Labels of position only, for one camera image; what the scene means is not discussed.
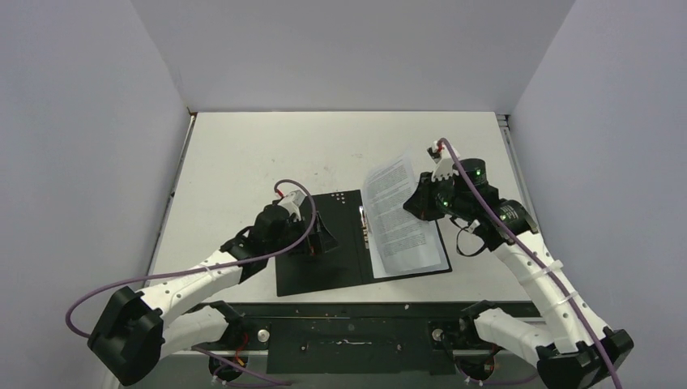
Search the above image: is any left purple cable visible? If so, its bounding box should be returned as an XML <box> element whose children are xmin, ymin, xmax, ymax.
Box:
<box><xmin>65</xmin><ymin>179</ymin><xmax>318</xmax><ymax>340</ymax></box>

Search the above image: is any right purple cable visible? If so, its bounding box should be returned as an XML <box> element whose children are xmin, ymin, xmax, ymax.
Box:
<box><xmin>437</xmin><ymin>137</ymin><xmax>625</xmax><ymax>389</ymax></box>

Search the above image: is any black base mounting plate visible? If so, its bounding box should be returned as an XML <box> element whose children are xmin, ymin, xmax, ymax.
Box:
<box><xmin>201</xmin><ymin>302</ymin><xmax>507</xmax><ymax>379</ymax></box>

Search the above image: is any purple cable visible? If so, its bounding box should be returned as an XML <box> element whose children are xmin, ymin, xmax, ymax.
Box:
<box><xmin>65</xmin><ymin>179</ymin><xmax>318</xmax><ymax>340</ymax></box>
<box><xmin>437</xmin><ymin>137</ymin><xmax>625</xmax><ymax>389</ymax></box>

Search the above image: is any printed paper sheet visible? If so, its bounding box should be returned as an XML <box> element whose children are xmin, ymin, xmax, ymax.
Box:
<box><xmin>369</xmin><ymin>220</ymin><xmax>449</xmax><ymax>278</ymax></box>
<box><xmin>361</xmin><ymin>152</ymin><xmax>442</xmax><ymax>279</ymax></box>

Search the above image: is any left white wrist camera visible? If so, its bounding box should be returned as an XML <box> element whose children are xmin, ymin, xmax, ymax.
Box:
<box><xmin>276</xmin><ymin>190</ymin><xmax>306</xmax><ymax>221</ymax></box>

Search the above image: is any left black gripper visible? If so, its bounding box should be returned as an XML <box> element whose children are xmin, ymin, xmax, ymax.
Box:
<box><xmin>267</xmin><ymin>212</ymin><xmax>339</xmax><ymax>258</ymax></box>

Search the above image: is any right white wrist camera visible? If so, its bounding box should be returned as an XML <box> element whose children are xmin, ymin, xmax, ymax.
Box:
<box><xmin>427</xmin><ymin>139</ymin><xmax>459</xmax><ymax>182</ymax></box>

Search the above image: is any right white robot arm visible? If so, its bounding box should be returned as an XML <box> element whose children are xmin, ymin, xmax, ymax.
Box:
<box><xmin>403</xmin><ymin>158</ymin><xmax>634</xmax><ymax>388</ymax></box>

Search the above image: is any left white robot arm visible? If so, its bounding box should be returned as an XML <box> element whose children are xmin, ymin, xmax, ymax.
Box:
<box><xmin>87</xmin><ymin>203</ymin><xmax>339</xmax><ymax>386</ymax></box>

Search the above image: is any grey and black folder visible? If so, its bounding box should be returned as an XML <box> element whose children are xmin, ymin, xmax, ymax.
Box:
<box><xmin>275</xmin><ymin>189</ymin><xmax>454</xmax><ymax>298</ymax></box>

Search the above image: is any aluminium frame rail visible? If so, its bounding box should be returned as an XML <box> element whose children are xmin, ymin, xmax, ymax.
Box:
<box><xmin>105</xmin><ymin>316</ymin><xmax>602</xmax><ymax>389</ymax></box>

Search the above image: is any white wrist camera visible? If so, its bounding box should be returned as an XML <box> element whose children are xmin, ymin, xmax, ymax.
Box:
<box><xmin>276</xmin><ymin>190</ymin><xmax>306</xmax><ymax>221</ymax></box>
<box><xmin>427</xmin><ymin>139</ymin><xmax>459</xmax><ymax>182</ymax></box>

